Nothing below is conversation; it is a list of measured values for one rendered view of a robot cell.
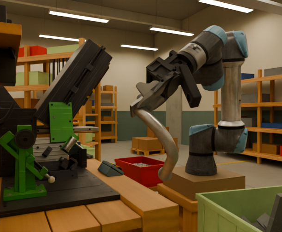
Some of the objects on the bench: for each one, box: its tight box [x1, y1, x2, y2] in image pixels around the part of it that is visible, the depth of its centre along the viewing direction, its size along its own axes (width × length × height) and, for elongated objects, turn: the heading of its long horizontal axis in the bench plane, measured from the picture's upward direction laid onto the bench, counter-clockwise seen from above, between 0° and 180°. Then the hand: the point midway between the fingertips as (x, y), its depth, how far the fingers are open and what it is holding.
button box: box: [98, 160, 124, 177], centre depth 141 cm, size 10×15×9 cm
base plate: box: [0, 156, 120, 218], centre depth 145 cm, size 42×110×2 cm
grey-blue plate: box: [68, 142, 81, 166], centre depth 160 cm, size 10×2×14 cm
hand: (142, 109), depth 68 cm, fingers closed on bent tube, 3 cm apart
